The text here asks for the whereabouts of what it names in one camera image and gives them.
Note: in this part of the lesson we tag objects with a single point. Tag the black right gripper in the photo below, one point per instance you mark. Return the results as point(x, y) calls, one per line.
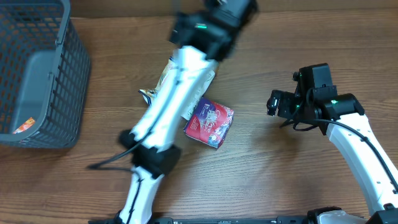
point(284, 98)

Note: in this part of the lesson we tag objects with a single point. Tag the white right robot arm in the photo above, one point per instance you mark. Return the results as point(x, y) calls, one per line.
point(342, 119)

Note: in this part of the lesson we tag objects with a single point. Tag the small orange noodle packet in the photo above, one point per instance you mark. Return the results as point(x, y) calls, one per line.
point(25, 126)

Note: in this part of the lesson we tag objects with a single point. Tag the red purple pad package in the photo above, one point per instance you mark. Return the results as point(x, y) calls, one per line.
point(209, 123)

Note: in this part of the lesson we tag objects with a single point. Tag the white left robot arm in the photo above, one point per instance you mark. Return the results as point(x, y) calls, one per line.
point(203, 39)

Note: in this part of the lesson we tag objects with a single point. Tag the grey plastic mesh basket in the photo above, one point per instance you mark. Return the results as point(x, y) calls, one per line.
point(45, 70)

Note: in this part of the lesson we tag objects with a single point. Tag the yellow snack chip bag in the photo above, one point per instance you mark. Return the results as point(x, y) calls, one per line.
point(150, 95)

